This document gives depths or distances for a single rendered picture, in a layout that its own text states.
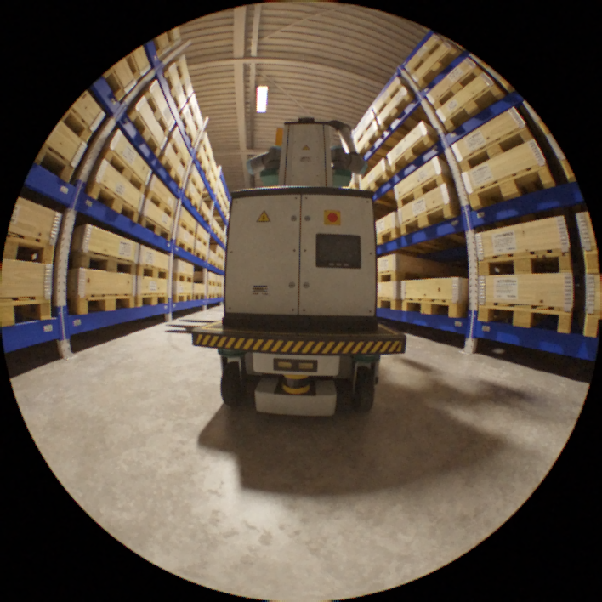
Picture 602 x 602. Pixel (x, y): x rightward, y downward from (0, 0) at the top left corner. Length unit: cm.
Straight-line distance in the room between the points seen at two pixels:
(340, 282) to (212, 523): 75
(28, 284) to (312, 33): 776
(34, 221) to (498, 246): 299
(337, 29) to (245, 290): 746
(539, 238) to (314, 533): 169
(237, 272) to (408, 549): 89
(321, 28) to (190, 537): 807
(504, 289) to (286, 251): 146
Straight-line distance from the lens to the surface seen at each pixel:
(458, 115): 239
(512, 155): 183
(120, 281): 211
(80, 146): 190
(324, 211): 71
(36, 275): 158
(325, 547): 46
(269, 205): 73
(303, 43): 764
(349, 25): 754
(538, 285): 154
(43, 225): 163
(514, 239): 163
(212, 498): 52
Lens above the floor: 44
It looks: 2 degrees down
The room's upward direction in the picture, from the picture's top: 1 degrees clockwise
